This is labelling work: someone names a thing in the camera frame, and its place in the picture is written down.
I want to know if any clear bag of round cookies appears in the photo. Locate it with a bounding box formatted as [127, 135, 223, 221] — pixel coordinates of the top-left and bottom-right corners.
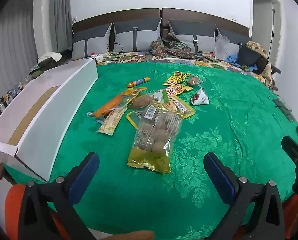
[127, 104, 183, 174]

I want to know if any person left hand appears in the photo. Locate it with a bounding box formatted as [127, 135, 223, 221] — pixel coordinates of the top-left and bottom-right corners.
[102, 230, 154, 240]

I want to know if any orange chicken leg packet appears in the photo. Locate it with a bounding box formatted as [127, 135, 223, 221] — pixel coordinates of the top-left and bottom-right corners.
[87, 87, 146, 119]

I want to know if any grey curtain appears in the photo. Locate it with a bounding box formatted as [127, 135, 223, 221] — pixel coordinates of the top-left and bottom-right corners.
[0, 0, 72, 98]

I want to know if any floral patterned garment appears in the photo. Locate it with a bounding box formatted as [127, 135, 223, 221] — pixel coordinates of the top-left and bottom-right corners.
[149, 33, 204, 60]

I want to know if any yellow red snack packet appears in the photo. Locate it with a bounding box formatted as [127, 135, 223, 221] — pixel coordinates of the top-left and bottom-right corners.
[165, 84, 192, 97]
[163, 71, 191, 86]

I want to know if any clear plastic bag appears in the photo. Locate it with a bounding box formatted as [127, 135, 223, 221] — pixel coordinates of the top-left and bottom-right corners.
[213, 35, 230, 60]

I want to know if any grey pillow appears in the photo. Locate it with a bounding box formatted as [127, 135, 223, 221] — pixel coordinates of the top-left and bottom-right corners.
[113, 17, 161, 53]
[72, 23, 112, 60]
[216, 28, 252, 60]
[169, 20, 216, 54]

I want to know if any brown meat vacuum packet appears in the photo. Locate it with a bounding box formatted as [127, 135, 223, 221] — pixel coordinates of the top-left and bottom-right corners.
[128, 89, 169, 109]

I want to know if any white cardboard box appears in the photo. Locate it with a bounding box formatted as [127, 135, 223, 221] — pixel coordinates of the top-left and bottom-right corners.
[0, 58, 98, 181]

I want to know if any yellow peanut snack packet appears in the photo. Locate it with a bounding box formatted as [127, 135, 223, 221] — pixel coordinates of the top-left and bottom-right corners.
[126, 96, 196, 128]

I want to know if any brown headboard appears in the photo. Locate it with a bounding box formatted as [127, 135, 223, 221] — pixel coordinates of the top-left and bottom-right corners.
[72, 8, 250, 51]

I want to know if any grey pillow far left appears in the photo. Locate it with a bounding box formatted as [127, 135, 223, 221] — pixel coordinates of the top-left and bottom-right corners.
[72, 23, 112, 60]

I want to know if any green floral bedspread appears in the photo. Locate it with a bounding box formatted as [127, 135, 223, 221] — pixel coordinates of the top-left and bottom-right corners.
[20, 63, 298, 239]

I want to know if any small clear meat packet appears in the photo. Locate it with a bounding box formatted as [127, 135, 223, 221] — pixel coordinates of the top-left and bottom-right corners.
[185, 75, 203, 87]

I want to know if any orange blue sausage stick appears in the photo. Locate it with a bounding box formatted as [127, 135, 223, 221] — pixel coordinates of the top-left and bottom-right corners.
[127, 77, 150, 88]

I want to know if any white triangular snack packet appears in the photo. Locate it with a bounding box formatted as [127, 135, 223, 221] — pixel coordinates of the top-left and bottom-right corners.
[190, 87, 210, 106]

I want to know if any beige striped snack bar packet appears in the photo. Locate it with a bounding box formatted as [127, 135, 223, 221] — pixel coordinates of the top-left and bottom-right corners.
[97, 107, 127, 136]

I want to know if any black bag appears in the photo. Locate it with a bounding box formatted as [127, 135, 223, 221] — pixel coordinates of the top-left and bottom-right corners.
[237, 47, 268, 74]

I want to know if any floral bed sheet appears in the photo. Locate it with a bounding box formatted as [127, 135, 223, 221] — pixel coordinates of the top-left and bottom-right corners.
[0, 51, 275, 131]

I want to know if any grey pillow far right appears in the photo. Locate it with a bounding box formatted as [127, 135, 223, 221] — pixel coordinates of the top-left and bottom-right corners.
[216, 28, 252, 60]

